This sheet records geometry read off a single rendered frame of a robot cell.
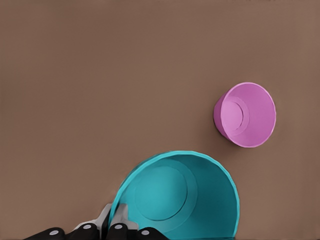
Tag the pink bowl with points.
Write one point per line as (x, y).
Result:
(247, 115)

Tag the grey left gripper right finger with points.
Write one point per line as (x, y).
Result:
(120, 225)

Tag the blue bowl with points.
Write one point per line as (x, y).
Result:
(180, 195)

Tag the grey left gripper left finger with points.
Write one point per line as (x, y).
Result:
(91, 228)

